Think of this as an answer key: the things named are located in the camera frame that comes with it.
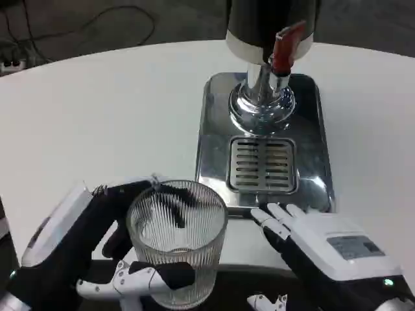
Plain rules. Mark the robot right silver forearm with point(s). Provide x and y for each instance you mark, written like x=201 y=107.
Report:
x=400 y=305

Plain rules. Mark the robot left silver forearm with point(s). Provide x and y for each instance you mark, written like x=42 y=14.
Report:
x=11 y=301

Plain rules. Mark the slotted steel drain grid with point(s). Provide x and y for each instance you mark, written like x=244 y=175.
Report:
x=262 y=165

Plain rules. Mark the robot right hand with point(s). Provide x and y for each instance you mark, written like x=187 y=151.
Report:
x=327 y=259

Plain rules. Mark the clear ribbed glass cup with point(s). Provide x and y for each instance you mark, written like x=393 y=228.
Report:
x=176 y=239

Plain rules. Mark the red dispenser tap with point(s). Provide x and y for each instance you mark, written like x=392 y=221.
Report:
x=285 y=45

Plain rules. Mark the steel drip tray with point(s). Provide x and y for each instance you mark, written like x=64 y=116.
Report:
x=311 y=168

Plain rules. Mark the white power strip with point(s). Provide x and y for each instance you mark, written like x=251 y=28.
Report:
x=11 y=63

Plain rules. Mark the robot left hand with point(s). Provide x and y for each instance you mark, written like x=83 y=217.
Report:
x=61 y=259

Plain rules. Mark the steel drink dispenser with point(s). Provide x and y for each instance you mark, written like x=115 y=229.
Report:
x=259 y=97

